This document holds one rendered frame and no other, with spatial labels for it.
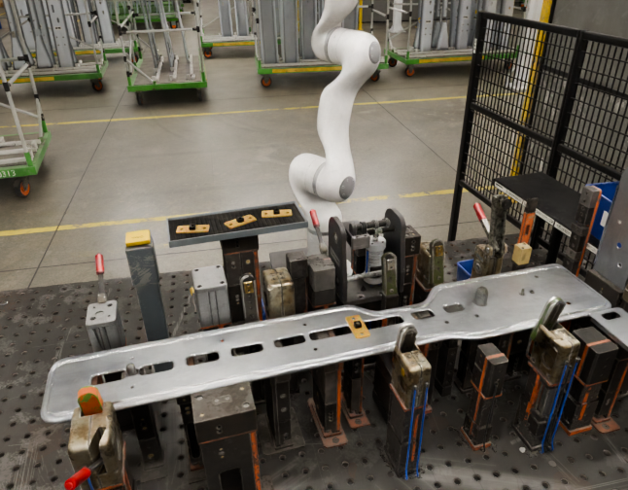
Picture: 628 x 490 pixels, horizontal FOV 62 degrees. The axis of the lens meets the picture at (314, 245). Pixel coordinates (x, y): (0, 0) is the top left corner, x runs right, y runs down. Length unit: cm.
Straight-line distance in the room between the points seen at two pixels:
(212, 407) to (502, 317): 74
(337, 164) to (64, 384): 92
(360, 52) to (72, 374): 108
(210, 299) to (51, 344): 76
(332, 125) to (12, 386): 122
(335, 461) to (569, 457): 58
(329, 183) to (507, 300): 60
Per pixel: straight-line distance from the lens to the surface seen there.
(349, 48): 154
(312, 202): 169
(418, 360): 116
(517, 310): 143
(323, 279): 138
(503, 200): 148
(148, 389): 120
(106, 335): 134
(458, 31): 918
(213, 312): 131
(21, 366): 188
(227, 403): 109
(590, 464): 155
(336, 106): 157
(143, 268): 144
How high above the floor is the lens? 182
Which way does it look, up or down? 30 degrees down
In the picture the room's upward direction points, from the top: 1 degrees counter-clockwise
